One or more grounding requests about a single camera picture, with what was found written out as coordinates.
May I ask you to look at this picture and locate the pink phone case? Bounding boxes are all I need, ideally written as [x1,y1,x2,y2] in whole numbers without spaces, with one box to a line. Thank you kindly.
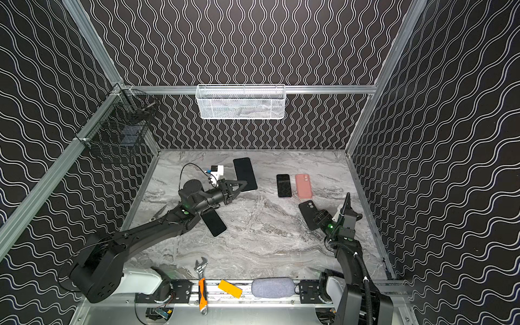
[295,173,313,199]

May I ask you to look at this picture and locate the white mesh basket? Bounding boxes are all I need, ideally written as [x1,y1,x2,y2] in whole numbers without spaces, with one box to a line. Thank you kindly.
[195,84,287,120]

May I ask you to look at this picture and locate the grey fabric pouch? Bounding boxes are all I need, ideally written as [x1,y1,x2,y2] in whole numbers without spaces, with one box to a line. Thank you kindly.
[251,278,295,299]

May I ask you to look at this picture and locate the scissors with pale handles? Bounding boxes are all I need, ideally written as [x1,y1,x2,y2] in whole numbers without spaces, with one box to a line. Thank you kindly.
[149,205,167,222]

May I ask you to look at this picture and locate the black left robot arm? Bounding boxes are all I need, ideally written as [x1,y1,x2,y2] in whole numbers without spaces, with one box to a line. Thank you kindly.
[68,179,247,303]

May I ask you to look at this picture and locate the black phone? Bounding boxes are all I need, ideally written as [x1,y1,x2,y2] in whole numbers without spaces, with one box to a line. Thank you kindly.
[233,157,258,192]
[201,208,227,237]

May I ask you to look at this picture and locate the black phone case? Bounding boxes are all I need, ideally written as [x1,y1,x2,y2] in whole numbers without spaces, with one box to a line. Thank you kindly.
[298,200,328,231]

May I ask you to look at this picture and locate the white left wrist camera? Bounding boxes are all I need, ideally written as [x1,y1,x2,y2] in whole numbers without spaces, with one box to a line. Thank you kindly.
[207,165,224,184]

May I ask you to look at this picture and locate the orange handled adjustable wrench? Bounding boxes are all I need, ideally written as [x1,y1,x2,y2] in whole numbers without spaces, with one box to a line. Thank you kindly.
[194,257,208,316]

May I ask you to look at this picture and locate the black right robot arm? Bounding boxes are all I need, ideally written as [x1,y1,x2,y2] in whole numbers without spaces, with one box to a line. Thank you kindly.
[314,194,394,324]

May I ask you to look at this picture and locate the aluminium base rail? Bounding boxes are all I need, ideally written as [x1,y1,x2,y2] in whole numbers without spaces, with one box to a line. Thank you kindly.
[133,276,345,307]

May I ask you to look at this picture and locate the black wire basket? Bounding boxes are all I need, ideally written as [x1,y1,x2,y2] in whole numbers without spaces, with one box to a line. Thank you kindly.
[83,89,158,165]

